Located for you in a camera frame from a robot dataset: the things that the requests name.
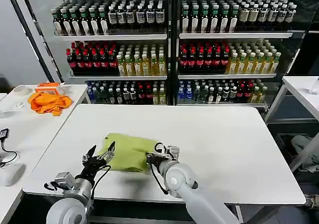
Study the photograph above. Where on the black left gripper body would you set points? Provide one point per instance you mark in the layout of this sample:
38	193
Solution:
93	165

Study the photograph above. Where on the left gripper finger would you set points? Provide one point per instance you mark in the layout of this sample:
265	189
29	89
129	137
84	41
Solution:
107	151
90	154

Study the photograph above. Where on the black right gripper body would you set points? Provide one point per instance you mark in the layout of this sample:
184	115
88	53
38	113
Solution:
155	160

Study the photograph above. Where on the light green shirt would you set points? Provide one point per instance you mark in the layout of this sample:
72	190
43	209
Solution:
127	151

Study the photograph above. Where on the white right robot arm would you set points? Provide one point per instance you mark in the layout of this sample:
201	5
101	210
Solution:
194	194

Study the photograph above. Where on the orange cloth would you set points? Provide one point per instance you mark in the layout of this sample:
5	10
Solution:
48	103

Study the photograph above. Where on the white computer mouse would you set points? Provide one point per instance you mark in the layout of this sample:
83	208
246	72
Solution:
15	174

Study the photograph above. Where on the orange and white box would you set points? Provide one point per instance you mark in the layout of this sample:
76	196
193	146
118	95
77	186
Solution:
48	87

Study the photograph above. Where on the clear plastic wrapper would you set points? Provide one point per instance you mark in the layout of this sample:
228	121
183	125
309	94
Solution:
18	106

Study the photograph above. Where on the white tape roll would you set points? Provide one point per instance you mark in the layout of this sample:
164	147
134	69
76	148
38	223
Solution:
23	90

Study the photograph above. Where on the shelf rack with bottles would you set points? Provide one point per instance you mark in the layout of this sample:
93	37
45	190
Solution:
229	52
117	52

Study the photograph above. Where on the black storage crate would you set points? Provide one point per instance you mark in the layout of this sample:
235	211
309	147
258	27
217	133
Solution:
284	144

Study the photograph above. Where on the black slanted metal pole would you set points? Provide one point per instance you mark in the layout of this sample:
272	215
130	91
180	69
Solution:
32	32

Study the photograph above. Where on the grey cloth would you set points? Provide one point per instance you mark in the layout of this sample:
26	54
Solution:
302	146

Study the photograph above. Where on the white side table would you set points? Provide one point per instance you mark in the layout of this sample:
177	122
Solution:
299	89

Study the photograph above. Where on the clear plastic item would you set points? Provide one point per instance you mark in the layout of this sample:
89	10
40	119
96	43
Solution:
314	87

